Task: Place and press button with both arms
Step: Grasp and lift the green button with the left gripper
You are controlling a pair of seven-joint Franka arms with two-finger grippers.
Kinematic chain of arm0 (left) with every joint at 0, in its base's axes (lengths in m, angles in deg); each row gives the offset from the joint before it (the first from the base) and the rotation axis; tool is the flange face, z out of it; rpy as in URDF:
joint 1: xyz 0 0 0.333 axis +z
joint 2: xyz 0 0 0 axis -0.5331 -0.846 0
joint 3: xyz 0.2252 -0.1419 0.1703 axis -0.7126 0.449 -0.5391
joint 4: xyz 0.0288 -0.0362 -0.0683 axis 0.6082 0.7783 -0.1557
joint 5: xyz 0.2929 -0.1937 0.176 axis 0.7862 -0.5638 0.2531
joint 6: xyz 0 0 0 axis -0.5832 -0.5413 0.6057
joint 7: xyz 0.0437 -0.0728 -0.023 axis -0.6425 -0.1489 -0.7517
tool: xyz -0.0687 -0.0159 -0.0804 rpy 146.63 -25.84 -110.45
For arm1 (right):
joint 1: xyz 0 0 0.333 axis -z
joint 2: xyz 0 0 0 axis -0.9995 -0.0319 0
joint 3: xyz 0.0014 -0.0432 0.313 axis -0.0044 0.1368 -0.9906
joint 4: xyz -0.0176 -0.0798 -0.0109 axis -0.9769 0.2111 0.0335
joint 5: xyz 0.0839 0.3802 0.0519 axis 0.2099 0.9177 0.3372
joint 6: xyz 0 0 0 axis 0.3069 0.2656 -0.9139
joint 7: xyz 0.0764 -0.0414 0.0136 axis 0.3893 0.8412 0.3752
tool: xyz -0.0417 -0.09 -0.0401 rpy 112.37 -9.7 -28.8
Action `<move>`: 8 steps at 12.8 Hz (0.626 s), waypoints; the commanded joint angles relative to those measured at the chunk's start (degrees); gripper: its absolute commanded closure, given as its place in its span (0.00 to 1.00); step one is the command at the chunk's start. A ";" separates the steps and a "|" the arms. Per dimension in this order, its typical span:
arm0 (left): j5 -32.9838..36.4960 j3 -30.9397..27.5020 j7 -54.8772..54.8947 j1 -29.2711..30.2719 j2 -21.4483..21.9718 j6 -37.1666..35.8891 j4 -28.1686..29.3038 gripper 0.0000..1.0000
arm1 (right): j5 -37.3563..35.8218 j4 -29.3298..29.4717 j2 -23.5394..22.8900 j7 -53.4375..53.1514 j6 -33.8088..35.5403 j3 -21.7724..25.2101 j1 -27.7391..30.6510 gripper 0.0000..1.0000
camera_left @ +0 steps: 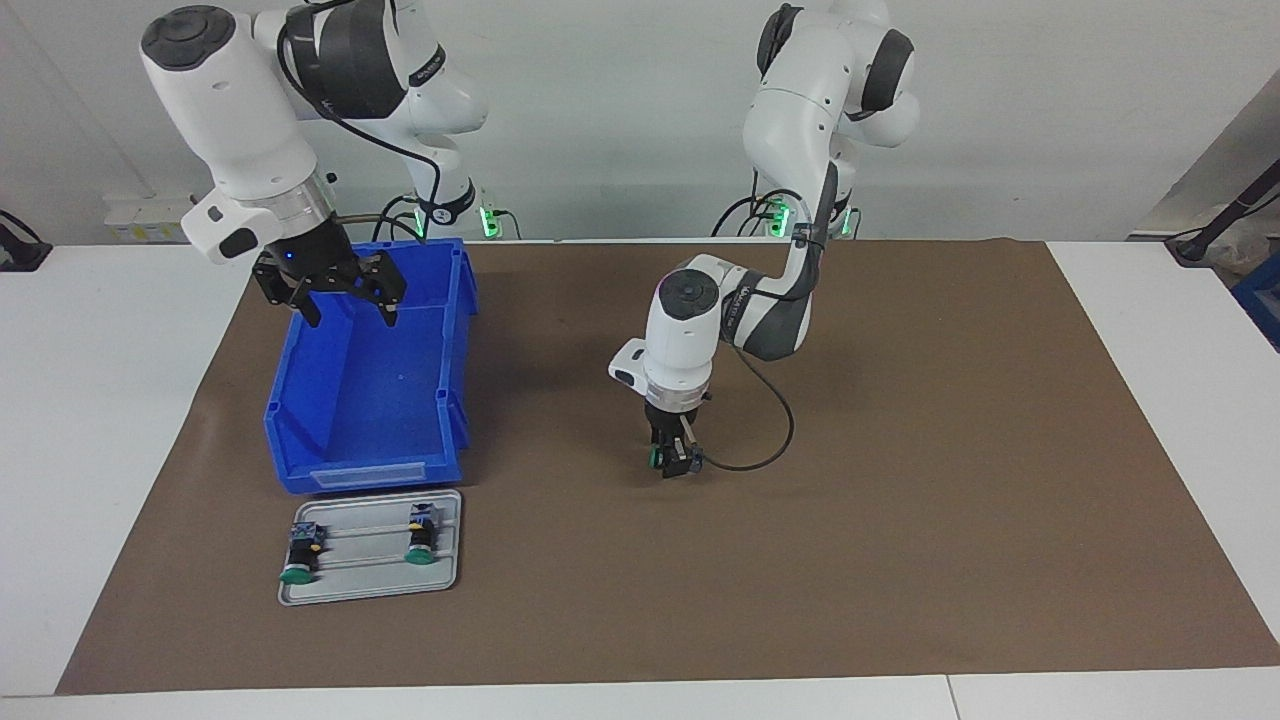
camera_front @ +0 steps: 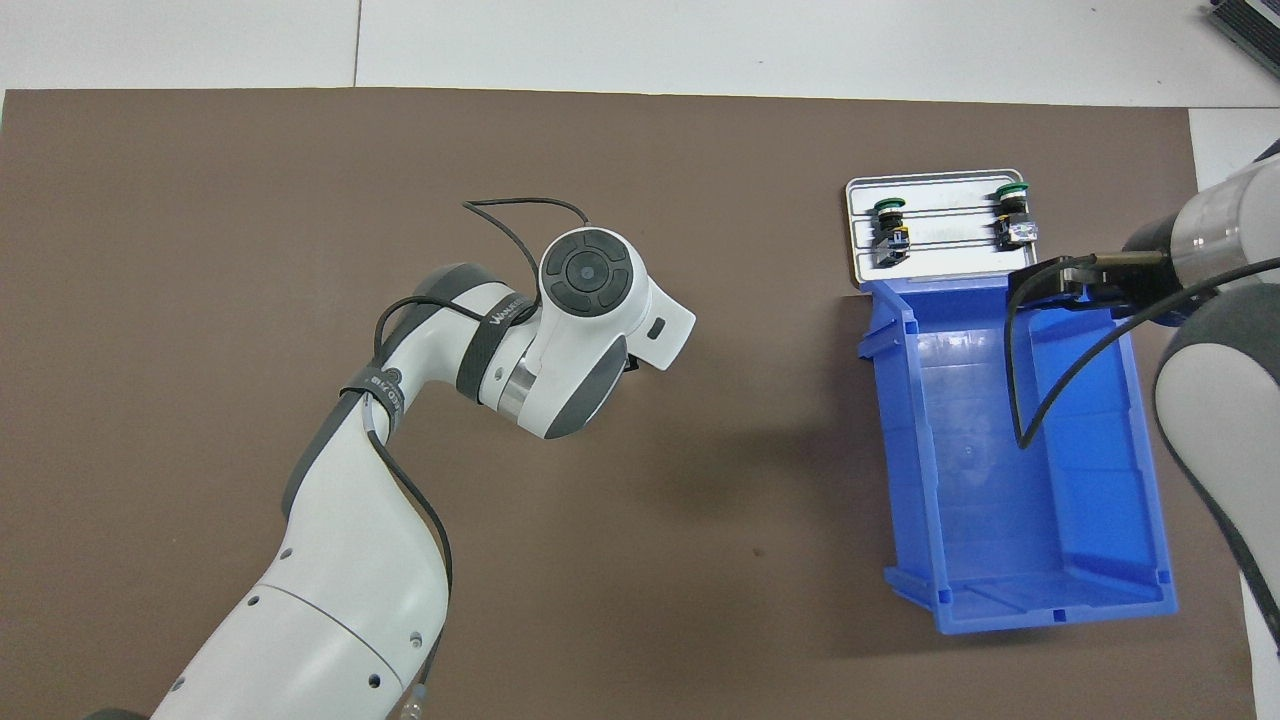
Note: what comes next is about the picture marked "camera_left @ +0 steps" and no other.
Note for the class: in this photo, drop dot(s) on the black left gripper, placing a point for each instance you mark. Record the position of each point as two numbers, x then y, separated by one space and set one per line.
672 418

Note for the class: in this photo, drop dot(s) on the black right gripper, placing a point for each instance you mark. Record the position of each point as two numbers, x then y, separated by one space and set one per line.
310 255

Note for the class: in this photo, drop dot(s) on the green push button switch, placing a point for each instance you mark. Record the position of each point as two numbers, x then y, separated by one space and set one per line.
300 555
421 540
654 459

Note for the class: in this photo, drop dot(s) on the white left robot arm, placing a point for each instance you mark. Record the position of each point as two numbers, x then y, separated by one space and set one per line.
690 340

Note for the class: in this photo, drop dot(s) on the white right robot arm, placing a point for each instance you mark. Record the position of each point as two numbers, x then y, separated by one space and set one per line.
240 110

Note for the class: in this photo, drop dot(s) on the blue plastic storage bin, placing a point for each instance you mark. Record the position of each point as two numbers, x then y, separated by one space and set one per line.
370 400

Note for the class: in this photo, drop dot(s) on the brown paper table mat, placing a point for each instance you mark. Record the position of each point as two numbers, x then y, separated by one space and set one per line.
900 550

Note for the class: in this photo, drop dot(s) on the grey metal tray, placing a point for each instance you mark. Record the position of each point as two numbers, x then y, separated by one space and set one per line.
365 560

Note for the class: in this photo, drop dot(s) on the black clamp stand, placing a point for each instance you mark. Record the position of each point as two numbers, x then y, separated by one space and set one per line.
20 255

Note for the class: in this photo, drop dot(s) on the blue crate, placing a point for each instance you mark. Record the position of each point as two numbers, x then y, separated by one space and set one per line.
1262 295

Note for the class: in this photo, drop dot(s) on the black tripod pole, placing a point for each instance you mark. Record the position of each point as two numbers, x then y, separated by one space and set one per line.
1235 210

